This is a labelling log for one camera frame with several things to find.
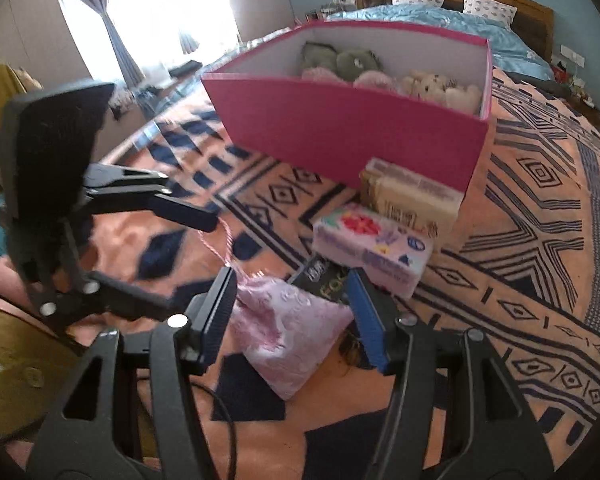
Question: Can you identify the pink cardboard box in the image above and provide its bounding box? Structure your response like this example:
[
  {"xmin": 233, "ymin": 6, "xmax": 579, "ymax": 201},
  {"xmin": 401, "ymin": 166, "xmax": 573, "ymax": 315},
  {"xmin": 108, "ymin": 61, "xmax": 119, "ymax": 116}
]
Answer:
[{"xmin": 201, "ymin": 20, "xmax": 493, "ymax": 196}]

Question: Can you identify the yellow beige carton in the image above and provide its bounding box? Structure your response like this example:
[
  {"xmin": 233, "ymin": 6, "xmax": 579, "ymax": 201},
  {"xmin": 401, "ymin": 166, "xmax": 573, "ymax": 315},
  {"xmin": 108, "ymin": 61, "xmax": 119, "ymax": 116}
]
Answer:
[{"xmin": 358, "ymin": 157, "xmax": 465, "ymax": 248}]

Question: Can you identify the pink knitted plush toy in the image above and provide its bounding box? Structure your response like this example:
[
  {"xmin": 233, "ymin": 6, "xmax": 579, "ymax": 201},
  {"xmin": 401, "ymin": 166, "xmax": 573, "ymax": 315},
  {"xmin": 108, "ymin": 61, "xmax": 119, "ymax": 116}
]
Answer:
[{"xmin": 302, "ymin": 67, "xmax": 406, "ymax": 93}]

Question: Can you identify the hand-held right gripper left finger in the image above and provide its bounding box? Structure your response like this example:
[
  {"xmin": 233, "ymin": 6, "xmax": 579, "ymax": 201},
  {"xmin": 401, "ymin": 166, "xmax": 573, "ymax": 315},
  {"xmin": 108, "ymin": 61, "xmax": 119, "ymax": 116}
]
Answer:
[{"xmin": 25, "ymin": 266, "xmax": 239, "ymax": 480}]

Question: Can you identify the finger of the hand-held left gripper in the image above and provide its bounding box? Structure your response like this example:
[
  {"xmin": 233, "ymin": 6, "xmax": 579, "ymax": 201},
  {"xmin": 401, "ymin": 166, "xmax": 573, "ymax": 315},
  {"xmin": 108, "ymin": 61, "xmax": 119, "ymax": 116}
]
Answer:
[
  {"xmin": 86, "ymin": 164, "xmax": 218, "ymax": 234},
  {"xmin": 77, "ymin": 270, "xmax": 181, "ymax": 322}
]

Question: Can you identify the wooden nightstand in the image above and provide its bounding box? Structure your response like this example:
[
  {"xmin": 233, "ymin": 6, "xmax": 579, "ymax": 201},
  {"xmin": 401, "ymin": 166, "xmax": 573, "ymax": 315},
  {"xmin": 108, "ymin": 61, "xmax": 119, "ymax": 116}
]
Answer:
[{"xmin": 550, "ymin": 62, "xmax": 600, "ymax": 123}]

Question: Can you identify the pink drawstring pouch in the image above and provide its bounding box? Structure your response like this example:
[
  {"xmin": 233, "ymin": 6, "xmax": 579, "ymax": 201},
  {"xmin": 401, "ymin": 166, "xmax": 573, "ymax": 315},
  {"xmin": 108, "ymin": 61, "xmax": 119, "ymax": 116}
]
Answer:
[{"xmin": 197, "ymin": 217, "xmax": 356, "ymax": 401}]

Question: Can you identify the black carton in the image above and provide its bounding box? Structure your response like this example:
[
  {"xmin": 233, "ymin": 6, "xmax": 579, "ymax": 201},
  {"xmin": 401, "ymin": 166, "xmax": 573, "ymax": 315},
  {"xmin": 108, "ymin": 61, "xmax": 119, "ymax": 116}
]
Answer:
[{"xmin": 286, "ymin": 255, "xmax": 353, "ymax": 306}]

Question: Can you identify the white floral carton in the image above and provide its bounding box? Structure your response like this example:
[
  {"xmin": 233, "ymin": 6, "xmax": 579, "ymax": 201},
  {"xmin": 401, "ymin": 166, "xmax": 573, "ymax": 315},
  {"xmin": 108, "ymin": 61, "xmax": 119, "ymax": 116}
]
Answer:
[{"xmin": 311, "ymin": 203, "xmax": 436, "ymax": 300}]

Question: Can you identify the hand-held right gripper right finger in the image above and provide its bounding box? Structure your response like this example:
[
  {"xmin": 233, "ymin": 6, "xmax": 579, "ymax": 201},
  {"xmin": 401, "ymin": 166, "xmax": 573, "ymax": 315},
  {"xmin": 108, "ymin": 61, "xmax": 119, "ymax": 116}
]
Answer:
[{"xmin": 344, "ymin": 266, "xmax": 556, "ymax": 480}]

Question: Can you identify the grey purple curtain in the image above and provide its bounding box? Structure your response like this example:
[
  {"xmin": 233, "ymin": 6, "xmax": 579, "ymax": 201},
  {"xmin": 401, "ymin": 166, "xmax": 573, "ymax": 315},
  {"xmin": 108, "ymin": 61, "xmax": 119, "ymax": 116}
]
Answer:
[
  {"xmin": 55, "ymin": 0, "xmax": 146, "ymax": 86},
  {"xmin": 177, "ymin": 30, "xmax": 201, "ymax": 54}
]

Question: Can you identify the mustard yellow garment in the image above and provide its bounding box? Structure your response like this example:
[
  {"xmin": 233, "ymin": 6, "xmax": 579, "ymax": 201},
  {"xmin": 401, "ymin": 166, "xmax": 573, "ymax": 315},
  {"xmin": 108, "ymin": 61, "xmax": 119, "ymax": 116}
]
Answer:
[{"xmin": 0, "ymin": 62, "xmax": 43, "ymax": 131}]

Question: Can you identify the blue floral duvet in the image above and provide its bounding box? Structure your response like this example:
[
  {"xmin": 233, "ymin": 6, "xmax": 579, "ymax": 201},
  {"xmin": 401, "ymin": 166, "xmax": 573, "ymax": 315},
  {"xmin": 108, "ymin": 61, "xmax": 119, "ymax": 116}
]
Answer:
[{"xmin": 326, "ymin": 3, "xmax": 556, "ymax": 81}]

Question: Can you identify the dark grey folded cloth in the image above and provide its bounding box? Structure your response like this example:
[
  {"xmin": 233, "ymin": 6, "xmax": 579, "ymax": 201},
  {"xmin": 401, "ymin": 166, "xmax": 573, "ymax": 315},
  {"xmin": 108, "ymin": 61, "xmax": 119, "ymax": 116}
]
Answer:
[{"xmin": 505, "ymin": 71, "xmax": 573, "ymax": 98}]

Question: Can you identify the cream teddy bear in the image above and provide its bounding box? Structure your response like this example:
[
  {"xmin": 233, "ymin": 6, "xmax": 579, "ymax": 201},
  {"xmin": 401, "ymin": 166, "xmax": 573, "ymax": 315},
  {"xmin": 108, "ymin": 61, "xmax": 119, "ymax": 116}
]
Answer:
[{"xmin": 400, "ymin": 71, "xmax": 483, "ymax": 113}]

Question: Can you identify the orange patterned blanket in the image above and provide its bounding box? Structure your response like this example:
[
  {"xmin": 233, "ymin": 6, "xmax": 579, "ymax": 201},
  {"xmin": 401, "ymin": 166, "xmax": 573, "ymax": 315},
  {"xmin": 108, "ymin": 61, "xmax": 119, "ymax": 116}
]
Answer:
[{"xmin": 80, "ymin": 67, "xmax": 600, "ymax": 480}]

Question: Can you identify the black cable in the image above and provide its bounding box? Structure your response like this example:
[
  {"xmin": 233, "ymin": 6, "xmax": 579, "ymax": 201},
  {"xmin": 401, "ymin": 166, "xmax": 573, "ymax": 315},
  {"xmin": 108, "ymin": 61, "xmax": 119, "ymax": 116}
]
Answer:
[{"xmin": 187, "ymin": 382, "xmax": 238, "ymax": 480}]

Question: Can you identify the green dinosaur plush toy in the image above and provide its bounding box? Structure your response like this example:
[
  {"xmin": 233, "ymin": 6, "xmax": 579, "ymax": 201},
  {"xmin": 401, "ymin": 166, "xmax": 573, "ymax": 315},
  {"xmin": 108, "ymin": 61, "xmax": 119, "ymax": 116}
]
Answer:
[{"xmin": 300, "ymin": 41, "xmax": 381, "ymax": 81}]

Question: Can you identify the olive yellow cloth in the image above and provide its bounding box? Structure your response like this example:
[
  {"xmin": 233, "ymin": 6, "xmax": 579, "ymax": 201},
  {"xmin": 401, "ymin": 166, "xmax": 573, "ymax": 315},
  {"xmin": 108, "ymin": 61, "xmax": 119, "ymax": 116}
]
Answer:
[{"xmin": 0, "ymin": 305, "xmax": 86, "ymax": 443}]

